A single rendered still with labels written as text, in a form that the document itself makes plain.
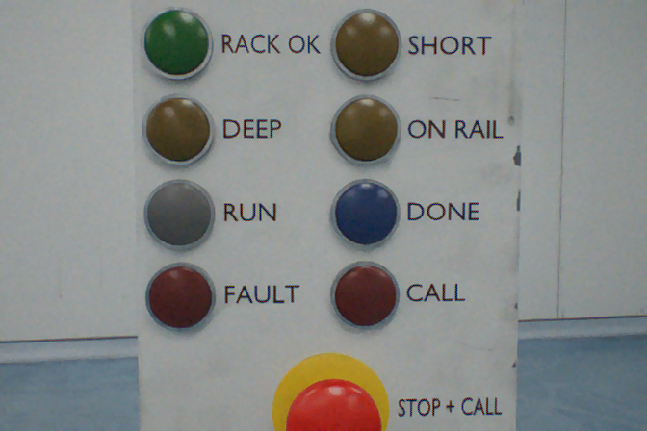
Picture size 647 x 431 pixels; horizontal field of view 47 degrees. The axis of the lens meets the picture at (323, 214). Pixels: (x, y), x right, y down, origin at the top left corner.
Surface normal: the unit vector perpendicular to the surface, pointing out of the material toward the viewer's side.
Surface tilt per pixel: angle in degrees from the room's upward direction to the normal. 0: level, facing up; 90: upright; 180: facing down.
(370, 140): 93
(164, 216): 90
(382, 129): 90
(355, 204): 88
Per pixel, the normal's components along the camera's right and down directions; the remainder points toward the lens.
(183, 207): 0.09, 0.04
